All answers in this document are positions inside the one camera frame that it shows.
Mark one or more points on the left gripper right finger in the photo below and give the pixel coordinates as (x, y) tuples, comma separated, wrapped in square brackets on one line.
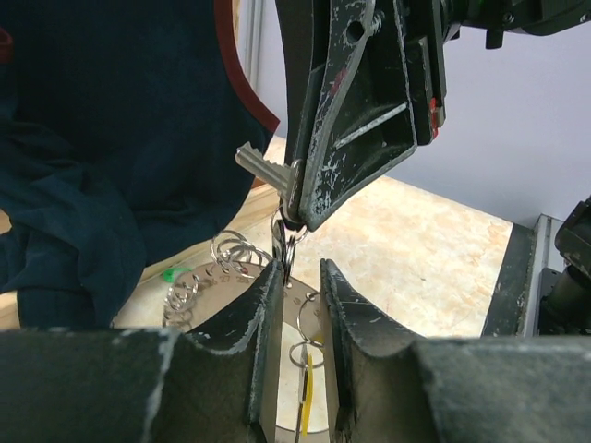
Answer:
[(373, 382)]

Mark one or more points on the yellow key tag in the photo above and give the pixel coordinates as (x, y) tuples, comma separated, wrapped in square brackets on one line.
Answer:
[(307, 395)]

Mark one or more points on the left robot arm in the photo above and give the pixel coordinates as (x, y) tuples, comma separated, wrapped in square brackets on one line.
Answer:
[(519, 388)]

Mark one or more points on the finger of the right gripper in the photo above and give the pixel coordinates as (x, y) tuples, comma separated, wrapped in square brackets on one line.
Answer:
[(363, 123)]

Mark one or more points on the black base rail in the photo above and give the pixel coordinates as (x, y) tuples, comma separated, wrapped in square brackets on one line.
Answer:
[(508, 297)]

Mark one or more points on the black key tag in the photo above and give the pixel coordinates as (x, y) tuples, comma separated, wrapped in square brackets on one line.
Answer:
[(283, 248)]

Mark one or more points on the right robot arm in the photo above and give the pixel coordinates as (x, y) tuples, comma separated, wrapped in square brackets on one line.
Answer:
[(495, 18)]

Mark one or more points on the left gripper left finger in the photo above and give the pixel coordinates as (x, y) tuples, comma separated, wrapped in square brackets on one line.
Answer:
[(227, 385)]

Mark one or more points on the green key tag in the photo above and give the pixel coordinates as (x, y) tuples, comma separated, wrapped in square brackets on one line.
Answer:
[(170, 275)]

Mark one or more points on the silver key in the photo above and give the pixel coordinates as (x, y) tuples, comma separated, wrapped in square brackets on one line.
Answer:
[(283, 178)]

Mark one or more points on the dark navy vest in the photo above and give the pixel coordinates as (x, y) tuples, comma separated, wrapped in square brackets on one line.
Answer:
[(119, 126)]

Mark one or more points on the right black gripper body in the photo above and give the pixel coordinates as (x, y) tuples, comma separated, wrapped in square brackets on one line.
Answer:
[(304, 29)]

